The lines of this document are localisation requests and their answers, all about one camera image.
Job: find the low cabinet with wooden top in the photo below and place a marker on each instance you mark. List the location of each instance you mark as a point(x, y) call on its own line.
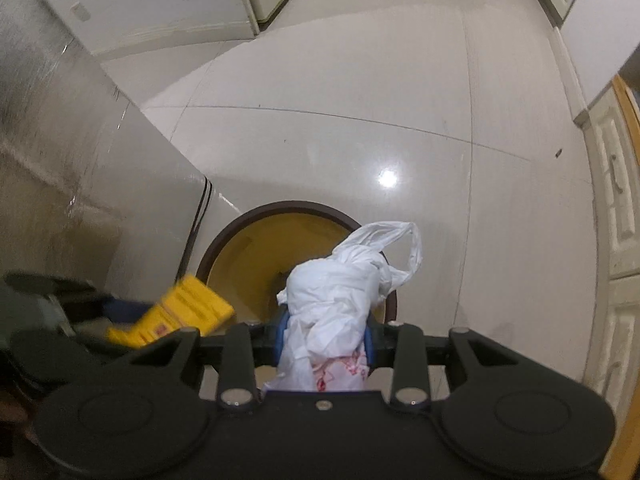
point(615, 210)

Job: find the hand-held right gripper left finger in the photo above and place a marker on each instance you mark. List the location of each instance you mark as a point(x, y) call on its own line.
point(280, 332)

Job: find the silver foil covered counter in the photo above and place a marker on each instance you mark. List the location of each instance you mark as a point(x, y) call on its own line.
point(75, 160)

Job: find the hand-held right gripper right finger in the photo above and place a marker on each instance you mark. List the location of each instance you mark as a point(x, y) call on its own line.
point(369, 346)

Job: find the brown round bin yellow inside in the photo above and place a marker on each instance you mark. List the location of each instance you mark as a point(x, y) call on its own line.
point(250, 245)

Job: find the white plastic bag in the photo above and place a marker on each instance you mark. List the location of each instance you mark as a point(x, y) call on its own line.
point(335, 305)

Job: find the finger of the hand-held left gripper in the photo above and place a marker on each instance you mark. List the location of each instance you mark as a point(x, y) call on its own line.
point(122, 309)
point(60, 347)

